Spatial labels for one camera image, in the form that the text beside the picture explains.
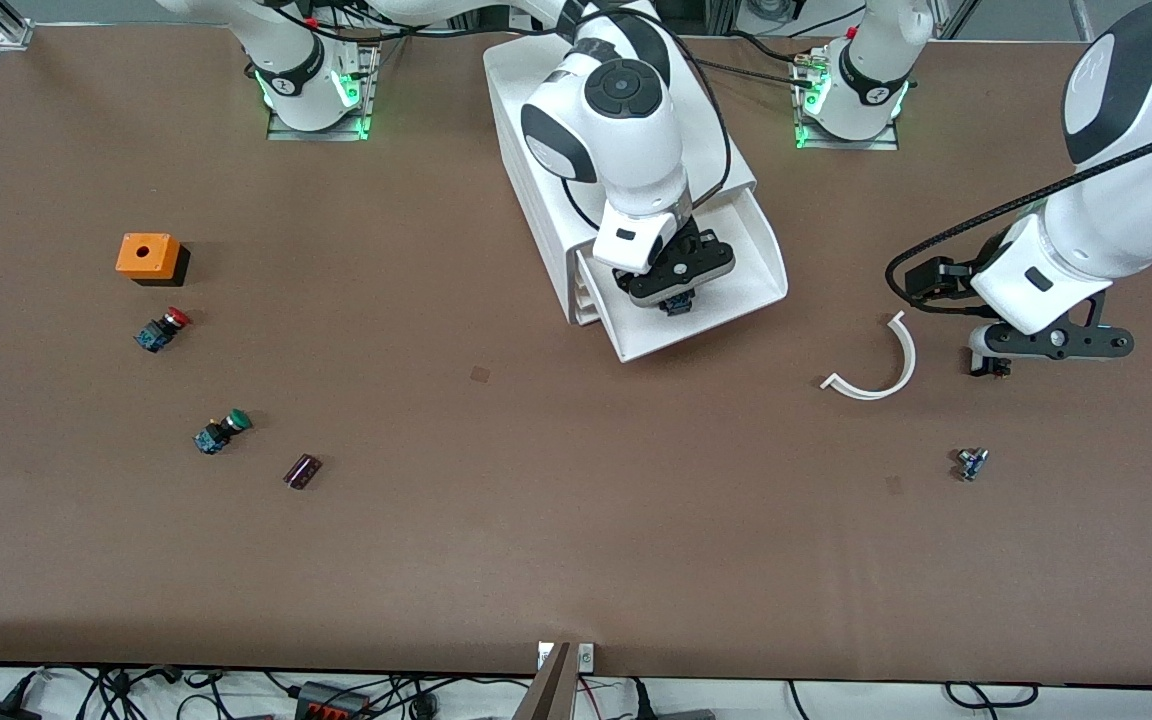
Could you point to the green push button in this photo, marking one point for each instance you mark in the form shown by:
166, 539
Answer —
221, 432

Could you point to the red push button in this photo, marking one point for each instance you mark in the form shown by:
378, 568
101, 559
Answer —
161, 330

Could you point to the wooden post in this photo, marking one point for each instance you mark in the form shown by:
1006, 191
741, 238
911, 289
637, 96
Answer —
551, 695

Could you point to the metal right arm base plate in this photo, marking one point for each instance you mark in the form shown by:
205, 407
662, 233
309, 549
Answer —
321, 136

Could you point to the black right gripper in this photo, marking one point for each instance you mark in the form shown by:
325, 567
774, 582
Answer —
700, 243

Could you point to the orange box with hole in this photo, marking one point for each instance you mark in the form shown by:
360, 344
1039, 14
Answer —
146, 255

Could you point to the small purple capacitor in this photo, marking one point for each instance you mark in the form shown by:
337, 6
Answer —
302, 472

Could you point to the small metal fitting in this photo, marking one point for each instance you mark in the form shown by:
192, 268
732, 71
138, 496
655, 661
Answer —
972, 464

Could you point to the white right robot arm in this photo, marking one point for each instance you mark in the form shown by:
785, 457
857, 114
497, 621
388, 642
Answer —
636, 160

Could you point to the white curved bracket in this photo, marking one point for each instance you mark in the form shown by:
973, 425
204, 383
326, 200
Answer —
908, 365

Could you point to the aluminium frame profile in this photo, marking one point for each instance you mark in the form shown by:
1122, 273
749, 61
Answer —
11, 32

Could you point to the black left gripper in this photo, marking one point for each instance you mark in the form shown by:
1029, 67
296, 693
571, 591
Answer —
946, 279

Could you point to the black plug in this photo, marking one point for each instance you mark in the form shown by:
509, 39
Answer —
641, 705
1, 712

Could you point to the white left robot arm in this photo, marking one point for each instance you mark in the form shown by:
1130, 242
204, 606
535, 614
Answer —
1136, 220

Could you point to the white plastic drawer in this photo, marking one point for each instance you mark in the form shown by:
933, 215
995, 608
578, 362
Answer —
746, 270

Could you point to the white drawer cabinet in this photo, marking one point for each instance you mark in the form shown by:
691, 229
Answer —
536, 220

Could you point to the black rectangular switch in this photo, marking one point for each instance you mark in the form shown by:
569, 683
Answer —
994, 368

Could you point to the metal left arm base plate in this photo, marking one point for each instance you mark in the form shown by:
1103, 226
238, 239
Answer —
846, 145

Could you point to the yellow push button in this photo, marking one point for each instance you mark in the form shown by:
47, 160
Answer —
678, 304

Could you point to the small white corner bracket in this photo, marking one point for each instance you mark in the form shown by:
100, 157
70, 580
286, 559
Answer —
544, 656
586, 656

